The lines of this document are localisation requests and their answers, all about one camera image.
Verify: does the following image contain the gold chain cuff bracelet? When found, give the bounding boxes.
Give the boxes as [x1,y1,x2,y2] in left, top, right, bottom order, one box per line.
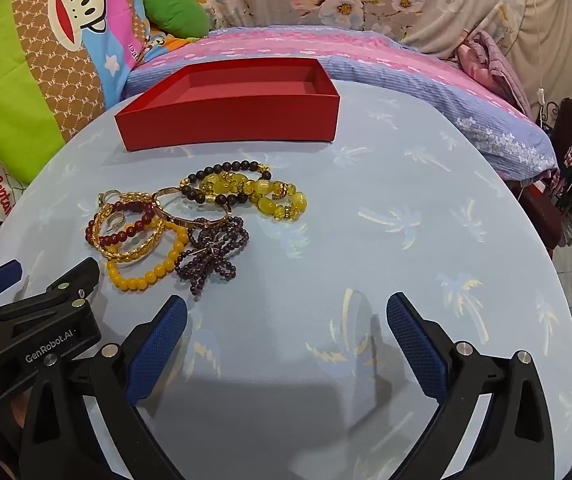
[93,191,165,264]

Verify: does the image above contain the white cord with switch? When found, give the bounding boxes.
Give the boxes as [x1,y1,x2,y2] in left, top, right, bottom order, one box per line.
[527,0,548,111]

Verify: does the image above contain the pink purple quilted cloth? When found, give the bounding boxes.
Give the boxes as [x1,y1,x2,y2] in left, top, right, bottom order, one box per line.
[456,30,533,117]

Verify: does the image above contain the cartoon monkey printed blanket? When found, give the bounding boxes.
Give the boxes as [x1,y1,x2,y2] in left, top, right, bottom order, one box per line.
[0,0,169,266]

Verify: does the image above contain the rose gold bangle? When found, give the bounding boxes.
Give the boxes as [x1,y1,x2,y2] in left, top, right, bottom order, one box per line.
[152,186,234,229]

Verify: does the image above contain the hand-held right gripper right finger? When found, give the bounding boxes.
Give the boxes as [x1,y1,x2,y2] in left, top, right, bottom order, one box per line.
[386,291,558,480]

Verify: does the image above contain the purple bead bracelet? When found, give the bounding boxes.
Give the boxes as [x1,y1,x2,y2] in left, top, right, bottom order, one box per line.
[175,216,251,297]

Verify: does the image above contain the red cardboard box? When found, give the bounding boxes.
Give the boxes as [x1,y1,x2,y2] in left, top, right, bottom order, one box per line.
[114,58,341,152]

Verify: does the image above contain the dark bead bracelet gold charms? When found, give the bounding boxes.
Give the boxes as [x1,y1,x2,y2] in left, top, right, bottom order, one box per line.
[180,160,273,206]

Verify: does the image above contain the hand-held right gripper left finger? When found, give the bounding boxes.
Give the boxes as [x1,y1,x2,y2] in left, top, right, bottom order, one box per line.
[18,294,189,480]

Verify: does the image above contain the dark metal chair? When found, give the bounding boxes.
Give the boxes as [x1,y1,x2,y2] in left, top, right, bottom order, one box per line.
[541,97,572,173]

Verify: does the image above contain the pink and blue striped pillow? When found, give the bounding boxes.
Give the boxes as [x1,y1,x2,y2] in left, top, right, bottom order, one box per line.
[124,25,559,182]

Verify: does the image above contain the dark red bead bracelet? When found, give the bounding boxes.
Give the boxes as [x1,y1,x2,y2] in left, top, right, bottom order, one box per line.
[84,201,159,249]

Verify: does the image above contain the green cushion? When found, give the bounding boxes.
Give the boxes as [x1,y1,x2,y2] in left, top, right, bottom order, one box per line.
[145,0,211,39]

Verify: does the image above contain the yellow cat-eye bead bracelet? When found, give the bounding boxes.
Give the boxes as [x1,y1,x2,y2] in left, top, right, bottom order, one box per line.
[200,171,309,222]

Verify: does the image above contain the yellow round bead bracelet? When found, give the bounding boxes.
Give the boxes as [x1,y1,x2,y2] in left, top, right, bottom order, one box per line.
[106,220,190,292]

